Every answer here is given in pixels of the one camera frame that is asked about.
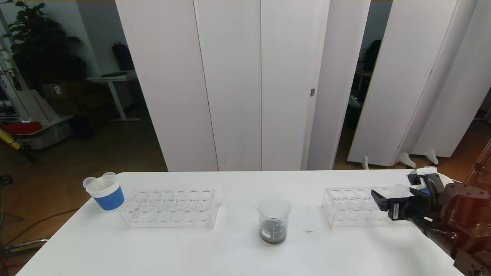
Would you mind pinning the white partition foot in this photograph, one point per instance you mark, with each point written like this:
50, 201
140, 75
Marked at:
365, 163
407, 160
432, 157

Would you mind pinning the white standing desk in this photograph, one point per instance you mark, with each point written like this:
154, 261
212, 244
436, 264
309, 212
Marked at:
111, 79

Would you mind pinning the white flat board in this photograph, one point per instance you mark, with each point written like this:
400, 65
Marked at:
38, 107

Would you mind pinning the white partition panel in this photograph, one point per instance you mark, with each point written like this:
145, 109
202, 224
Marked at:
333, 76
287, 76
399, 76
460, 96
234, 76
441, 69
165, 76

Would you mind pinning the dark green potted plant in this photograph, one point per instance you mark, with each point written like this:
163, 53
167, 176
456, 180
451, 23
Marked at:
42, 50

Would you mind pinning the red pigment test tube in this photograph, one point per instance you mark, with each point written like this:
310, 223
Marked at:
91, 183

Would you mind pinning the blue pigment test tube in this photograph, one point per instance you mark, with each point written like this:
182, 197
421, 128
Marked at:
110, 176

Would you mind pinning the black chair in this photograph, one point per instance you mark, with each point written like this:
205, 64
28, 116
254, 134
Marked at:
372, 55

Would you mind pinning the black bin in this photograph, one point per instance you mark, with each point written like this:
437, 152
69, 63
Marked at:
84, 128

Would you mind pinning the metal chair base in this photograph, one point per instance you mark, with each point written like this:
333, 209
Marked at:
27, 243

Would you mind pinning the brown cardboard box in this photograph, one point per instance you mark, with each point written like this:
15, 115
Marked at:
65, 92

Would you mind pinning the white upright machine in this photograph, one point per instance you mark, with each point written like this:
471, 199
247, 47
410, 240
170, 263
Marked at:
7, 84

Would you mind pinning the black backpack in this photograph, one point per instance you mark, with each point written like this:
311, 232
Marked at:
122, 57

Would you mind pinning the red plastic item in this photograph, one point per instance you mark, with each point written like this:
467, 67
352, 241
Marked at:
23, 128

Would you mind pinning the pale liquid test tube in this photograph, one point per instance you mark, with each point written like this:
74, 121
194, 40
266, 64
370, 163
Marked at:
402, 190

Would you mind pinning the grey plastic crate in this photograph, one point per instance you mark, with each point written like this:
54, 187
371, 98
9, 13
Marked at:
50, 138

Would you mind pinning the clear glass beaker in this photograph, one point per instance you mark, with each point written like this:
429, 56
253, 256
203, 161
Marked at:
274, 214

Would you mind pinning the clear acrylic test tube rack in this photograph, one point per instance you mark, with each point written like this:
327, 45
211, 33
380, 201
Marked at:
172, 221
353, 220

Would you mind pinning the dark floor socket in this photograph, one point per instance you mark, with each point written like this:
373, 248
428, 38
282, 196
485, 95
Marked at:
6, 180

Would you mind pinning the transparent acrylic frame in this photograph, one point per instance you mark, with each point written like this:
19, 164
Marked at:
482, 163

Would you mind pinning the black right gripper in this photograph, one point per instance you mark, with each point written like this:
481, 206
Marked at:
397, 209

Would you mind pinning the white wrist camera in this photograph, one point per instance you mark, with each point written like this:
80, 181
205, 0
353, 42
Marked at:
425, 170

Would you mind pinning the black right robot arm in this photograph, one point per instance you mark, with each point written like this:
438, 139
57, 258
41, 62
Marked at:
464, 214

